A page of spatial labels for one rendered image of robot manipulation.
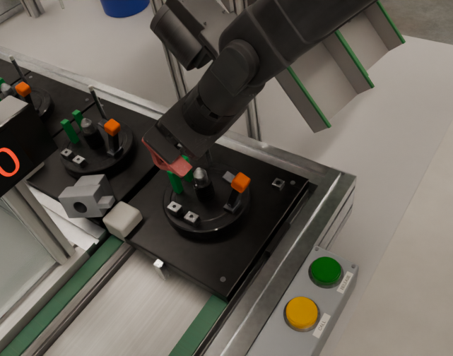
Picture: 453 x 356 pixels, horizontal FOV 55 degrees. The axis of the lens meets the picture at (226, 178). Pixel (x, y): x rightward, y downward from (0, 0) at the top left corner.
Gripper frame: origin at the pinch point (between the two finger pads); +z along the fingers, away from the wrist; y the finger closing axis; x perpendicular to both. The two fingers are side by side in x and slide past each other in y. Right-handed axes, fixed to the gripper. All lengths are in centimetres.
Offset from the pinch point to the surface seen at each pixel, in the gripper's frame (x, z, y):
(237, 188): 9.9, -2.4, 0.7
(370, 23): 9.9, 0.3, -48.6
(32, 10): -69, 82, -42
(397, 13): 35, 111, -235
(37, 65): -40, 50, -15
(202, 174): 5.4, 3.2, -0.1
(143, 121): -9.1, 24.3, -10.4
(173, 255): 10.7, 8.7, 10.2
